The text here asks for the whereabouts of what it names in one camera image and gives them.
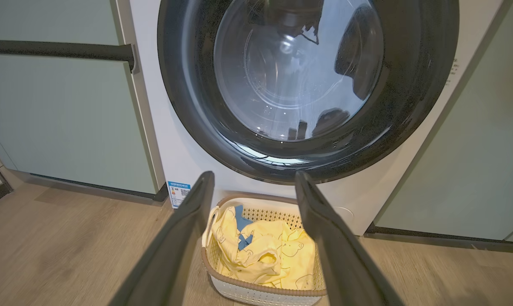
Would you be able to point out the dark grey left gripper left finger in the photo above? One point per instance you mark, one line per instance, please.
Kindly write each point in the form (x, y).
(175, 255)

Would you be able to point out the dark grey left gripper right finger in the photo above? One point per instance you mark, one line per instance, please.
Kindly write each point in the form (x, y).
(346, 263)

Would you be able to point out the yellow bear print garment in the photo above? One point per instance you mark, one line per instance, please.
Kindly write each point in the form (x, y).
(299, 255)

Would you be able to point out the dark grey round glass door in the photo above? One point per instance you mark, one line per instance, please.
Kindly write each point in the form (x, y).
(188, 85)

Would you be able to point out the cream perforated laundry basket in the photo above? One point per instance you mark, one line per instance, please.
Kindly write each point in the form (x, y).
(256, 295)

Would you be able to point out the white washing machine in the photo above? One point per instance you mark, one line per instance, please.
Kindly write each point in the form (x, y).
(175, 140)

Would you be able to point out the wide pale green cabinet door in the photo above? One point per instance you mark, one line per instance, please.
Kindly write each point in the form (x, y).
(465, 161)

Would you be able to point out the round white filter cover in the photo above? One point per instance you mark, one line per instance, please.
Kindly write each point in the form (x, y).
(345, 213)

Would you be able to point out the blue energy label sticker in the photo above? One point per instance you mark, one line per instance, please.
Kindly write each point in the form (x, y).
(178, 194)

